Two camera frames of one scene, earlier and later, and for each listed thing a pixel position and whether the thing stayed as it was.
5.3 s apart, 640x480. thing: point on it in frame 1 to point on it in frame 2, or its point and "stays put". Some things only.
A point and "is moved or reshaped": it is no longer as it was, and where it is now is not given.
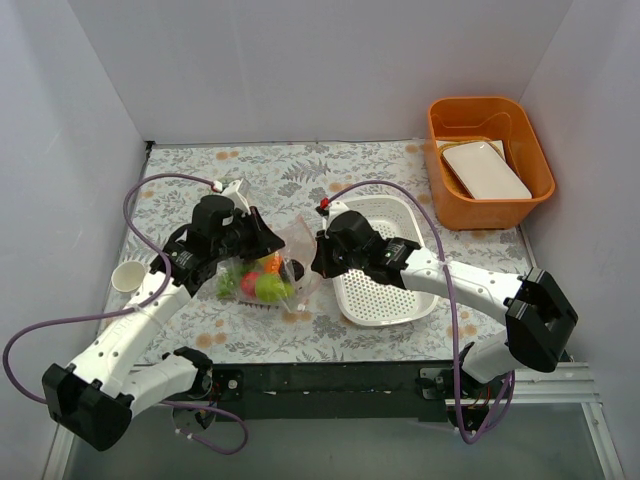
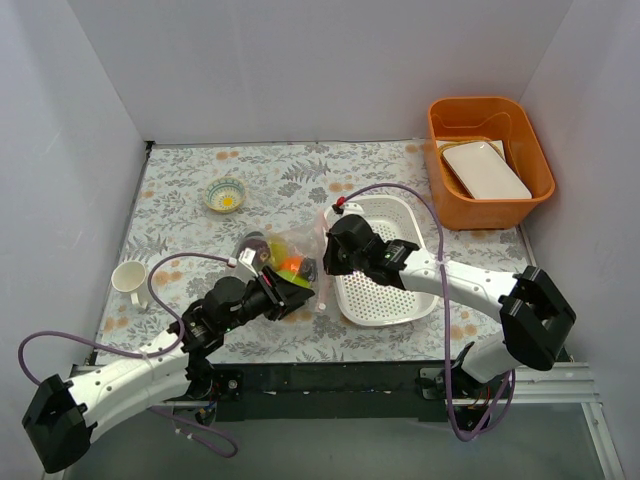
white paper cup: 128,277 stays put
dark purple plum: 291,270 to 309,269
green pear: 272,288 is moved or reshaped
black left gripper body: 258,233 to 275,294
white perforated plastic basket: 362,299 stays put
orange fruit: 272,264 to 291,264
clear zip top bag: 284,277 is moved or reshaped
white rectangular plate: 482,167 stays put
